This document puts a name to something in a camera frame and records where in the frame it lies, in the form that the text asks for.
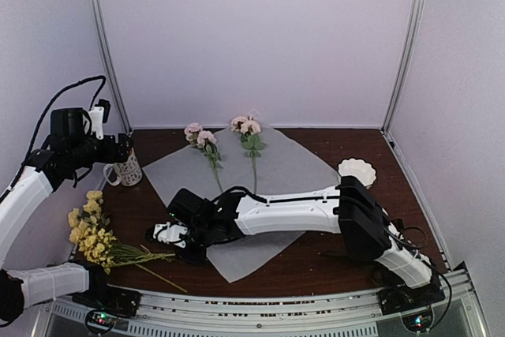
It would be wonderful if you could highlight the white wrapping paper sheet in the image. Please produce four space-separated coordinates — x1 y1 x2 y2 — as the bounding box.
143 128 340 283

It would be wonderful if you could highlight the small yellow flower bunch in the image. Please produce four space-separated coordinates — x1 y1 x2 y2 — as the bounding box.
77 227 188 294

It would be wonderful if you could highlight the white scalloped bowl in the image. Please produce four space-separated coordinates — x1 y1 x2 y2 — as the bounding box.
338 158 376 189

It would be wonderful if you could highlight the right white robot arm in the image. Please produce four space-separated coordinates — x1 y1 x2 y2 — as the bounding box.
158 176 436 307

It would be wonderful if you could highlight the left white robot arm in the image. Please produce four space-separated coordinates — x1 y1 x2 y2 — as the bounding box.
1 105 133 327

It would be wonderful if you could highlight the large yellow flower bunch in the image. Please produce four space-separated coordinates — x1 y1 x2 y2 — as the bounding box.
67 190 110 245

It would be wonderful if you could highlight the black strap on table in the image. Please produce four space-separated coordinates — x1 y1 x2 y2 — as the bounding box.
319 249 356 261

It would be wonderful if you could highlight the aluminium front rail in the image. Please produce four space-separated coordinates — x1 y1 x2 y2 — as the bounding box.
33 265 490 337

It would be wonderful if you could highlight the patterned white mug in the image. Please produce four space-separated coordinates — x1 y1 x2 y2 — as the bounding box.
103 149 143 187

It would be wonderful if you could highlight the right aluminium corner post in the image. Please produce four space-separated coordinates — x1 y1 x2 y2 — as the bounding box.
381 0 425 136

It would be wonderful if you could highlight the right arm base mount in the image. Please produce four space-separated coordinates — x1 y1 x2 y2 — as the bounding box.
371 266 452 335

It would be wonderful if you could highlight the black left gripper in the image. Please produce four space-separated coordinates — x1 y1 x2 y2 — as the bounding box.
69 133 133 168

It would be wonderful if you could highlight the pink flower stem two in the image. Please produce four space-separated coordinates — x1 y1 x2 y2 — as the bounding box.
184 122 223 192

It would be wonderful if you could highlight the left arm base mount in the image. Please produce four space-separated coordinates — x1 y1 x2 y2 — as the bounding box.
71 266 141 336

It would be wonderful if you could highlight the aluminium corner post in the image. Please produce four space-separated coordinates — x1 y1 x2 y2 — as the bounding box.
381 0 425 136
90 0 133 134

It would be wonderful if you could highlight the left aluminium corner post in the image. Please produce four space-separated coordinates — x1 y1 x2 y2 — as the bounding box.
90 0 133 134

